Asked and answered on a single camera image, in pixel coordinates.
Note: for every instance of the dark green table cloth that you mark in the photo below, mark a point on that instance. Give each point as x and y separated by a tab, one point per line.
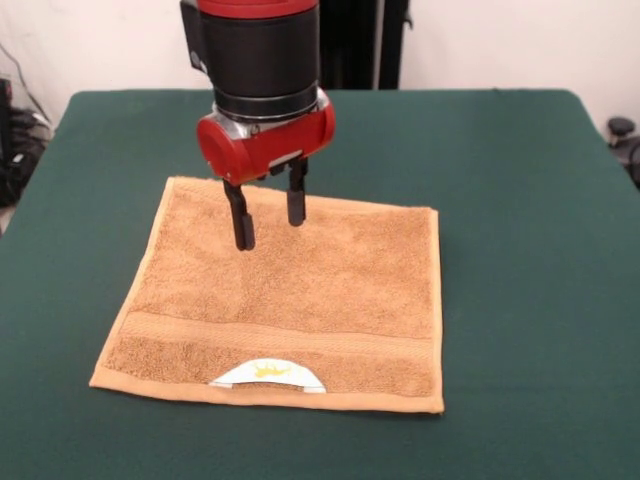
525	250

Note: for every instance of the black office chair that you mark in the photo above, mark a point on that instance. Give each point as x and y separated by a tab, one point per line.
620	126

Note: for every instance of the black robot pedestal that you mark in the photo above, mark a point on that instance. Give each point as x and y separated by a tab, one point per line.
360	45

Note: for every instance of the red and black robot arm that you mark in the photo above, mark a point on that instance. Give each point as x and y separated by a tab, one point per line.
260	50

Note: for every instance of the tan terry towel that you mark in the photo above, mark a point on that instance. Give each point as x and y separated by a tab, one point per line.
325	290

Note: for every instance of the black electronics box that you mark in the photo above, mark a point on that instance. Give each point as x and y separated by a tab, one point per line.
4	120

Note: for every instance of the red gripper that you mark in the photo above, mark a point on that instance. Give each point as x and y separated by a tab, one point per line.
280	147

